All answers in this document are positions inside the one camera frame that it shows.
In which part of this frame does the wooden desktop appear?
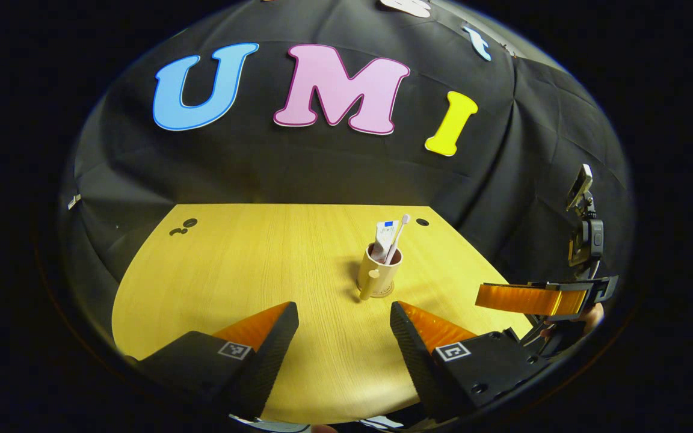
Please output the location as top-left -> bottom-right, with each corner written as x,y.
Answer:
112,203 -> 535,425

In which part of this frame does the beige cup with wooden handle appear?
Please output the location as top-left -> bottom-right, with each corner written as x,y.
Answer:
357,242 -> 404,301

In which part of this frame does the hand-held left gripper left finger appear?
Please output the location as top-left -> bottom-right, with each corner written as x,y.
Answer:
136,302 -> 300,422

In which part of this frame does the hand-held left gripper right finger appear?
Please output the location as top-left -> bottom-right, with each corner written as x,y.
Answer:
390,302 -> 550,423

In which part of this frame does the white toothbrush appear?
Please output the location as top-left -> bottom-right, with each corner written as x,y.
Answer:
384,215 -> 411,266

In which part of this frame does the black backdrop cloth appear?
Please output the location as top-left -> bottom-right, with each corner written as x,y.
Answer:
58,0 -> 636,385

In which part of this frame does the white toothpaste tube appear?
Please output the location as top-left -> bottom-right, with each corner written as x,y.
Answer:
371,220 -> 400,263

